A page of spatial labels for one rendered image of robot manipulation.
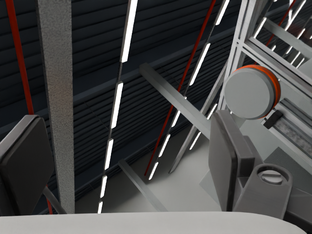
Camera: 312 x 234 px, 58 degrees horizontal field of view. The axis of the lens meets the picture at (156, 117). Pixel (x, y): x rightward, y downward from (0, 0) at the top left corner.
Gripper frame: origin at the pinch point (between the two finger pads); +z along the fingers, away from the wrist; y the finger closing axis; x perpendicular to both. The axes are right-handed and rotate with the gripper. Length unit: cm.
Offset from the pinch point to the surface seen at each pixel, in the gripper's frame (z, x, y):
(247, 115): 63, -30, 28
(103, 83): 628, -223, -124
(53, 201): 19.4, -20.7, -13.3
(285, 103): 59, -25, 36
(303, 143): 51, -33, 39
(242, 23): 76, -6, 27
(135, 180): 839, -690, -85
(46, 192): 20.3, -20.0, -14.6
